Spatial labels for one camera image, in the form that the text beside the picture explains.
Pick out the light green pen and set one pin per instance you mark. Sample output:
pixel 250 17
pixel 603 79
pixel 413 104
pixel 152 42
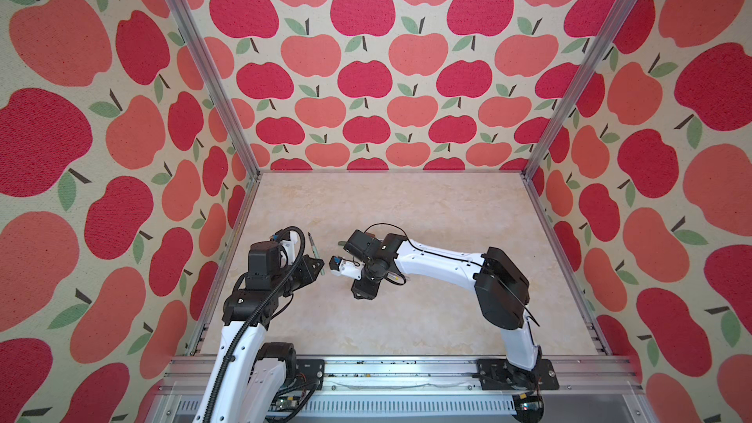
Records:
pixel 316 253

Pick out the aluminium left rear corner post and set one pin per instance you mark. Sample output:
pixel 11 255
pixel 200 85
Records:
pixel 209 73

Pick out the aluminium front rail base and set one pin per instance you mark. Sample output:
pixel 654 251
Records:
pixel 454 388

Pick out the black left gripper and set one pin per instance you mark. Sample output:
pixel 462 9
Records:
pixel 308 273

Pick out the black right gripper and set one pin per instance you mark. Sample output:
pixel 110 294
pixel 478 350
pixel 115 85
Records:
pixel 360 293

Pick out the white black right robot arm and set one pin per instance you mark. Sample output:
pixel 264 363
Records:
pixel 365 248

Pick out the aluminium right rear corner post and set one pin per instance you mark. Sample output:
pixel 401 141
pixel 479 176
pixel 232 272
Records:
pixel 613 23

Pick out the aluminium corner post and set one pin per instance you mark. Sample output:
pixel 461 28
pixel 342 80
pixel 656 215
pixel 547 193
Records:
pixel 209 73
pixel 613 23

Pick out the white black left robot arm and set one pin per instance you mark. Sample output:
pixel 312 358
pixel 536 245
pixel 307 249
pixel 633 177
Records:
pixel 249 372

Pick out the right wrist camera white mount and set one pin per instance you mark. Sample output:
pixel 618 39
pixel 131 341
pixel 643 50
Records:
pixel 348 268

